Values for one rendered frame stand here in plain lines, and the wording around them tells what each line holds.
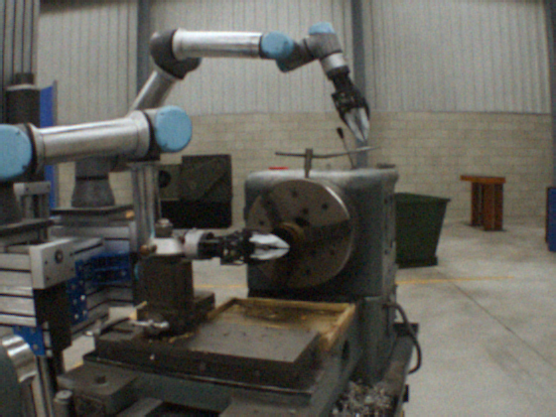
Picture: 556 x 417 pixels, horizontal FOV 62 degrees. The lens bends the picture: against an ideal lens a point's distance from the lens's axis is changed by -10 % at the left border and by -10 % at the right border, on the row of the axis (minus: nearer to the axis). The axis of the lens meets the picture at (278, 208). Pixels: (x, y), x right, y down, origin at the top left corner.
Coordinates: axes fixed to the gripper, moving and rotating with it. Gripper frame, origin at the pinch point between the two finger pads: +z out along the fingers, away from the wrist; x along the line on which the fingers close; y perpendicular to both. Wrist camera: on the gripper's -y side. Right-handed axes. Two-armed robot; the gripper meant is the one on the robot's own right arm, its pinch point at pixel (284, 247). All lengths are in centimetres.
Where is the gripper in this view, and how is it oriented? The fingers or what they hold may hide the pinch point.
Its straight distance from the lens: 124.1
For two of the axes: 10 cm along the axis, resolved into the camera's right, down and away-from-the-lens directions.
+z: 9.4, 0.1, -3.3
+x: -0.2, -10.0, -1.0
